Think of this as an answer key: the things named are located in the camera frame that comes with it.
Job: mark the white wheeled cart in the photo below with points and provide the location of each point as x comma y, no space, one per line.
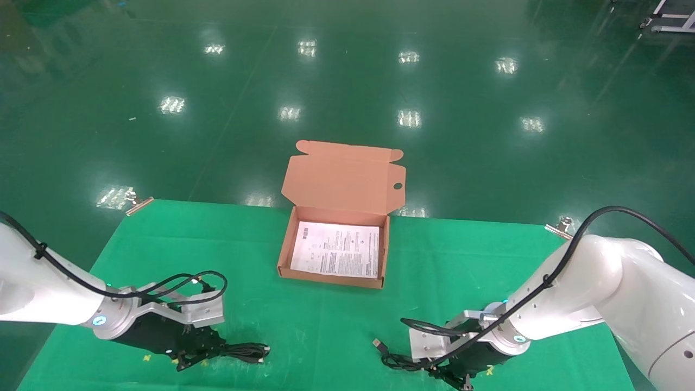
670,24

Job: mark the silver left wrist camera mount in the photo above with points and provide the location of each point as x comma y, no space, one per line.
203,312

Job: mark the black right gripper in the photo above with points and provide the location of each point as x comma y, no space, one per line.
478,358

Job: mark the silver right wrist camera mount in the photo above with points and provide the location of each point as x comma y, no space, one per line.
429,342

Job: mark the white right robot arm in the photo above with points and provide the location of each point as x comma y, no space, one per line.
624,288

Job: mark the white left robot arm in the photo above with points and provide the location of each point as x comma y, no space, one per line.
32,288

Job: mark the green table cloth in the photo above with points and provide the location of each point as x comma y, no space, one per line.
326,336

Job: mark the white printed instruction sheet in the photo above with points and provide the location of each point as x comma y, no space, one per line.
336,250

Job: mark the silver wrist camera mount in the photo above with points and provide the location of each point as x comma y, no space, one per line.
203,312
429,342

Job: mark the orange cardboard box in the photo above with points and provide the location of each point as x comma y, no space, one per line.
342,179

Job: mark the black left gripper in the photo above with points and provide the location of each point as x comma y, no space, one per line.
157,336

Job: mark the metal table clamp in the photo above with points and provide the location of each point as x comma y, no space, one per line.
138,205
562,229

